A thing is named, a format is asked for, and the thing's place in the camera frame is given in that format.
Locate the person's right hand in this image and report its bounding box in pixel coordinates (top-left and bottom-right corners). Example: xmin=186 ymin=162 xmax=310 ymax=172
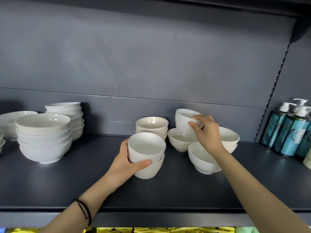
xmin=189 ymin=115 xmax=226 ymax=156

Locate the person's left hand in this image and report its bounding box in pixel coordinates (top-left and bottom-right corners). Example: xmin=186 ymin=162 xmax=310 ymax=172
xmin=104 ymin=139 xmax=152 ymax=192

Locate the off-white ceramic bowl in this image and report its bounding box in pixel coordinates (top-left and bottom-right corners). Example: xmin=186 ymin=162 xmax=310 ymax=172
xmin=223 ymin=142 xmax=238 ymax=154
xmin=167 ymin=128 xmax=199 ymax=152
xmin=136 ymin=132 xmax=168 ymax=140
xmin=218 ymin=126 xmax=240 ymax=145
xmin=135 ymin=116 xmax=169 ymax=131
xmin=135 ymin=128 xmax=168 ymax=136

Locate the tall white ceramic bowl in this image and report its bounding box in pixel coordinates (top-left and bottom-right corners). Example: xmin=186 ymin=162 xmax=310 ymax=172
xmin=129 ymin=154 xmax=165 ymax=180
xmin=128 ymin=132 xmax=167 ymax=163
xmin=175 ymin=108 xmax=204 ymax=136

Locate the dark grey metal shelf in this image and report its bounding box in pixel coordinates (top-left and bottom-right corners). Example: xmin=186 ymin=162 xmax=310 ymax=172
xmin=0 ymin=134 xmax=311 ymax=227
xmin=153 ymin=0 xmax=311 ymax=17

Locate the deep white ceramic bowl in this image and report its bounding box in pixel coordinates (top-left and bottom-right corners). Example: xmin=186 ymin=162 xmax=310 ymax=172
xmin=71 ymin=125 xmax=85 ymax=141
xmin=70 ymin=120 xmax=85 ymax=131

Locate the person's left forearm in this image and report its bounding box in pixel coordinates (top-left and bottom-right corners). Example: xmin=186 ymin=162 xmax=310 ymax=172
xmin=40 ymin=177 xmax=122 ymax=233

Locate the person's right forearm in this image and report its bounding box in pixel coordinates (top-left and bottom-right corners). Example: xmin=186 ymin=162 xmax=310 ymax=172
xmin=213 ymin=148 xmax=311 ymax=233

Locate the yellow packets shelf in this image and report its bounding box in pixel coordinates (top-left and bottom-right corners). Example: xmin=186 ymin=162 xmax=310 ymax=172
xmin=82 ymin=227 xmax=236 ymax=233

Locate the row of teal pump bottles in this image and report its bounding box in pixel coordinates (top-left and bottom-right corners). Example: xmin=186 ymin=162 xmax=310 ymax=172
xmin=260 ymin=98 xmax=311 ymax=158

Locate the cream pump bottle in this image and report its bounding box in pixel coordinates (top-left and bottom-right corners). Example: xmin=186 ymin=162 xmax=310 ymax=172
xmin=302 ymin=148 xmax=311 ymax=171

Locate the large grey metal back panel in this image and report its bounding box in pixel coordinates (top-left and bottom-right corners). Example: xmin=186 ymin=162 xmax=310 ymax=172
xmin=0 ymin=0 xmax=297 ymax=108

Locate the black cord bracelet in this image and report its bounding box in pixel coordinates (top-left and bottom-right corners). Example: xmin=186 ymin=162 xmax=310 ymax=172
xmin=73 ymin=198 xmax=92 ymax=227

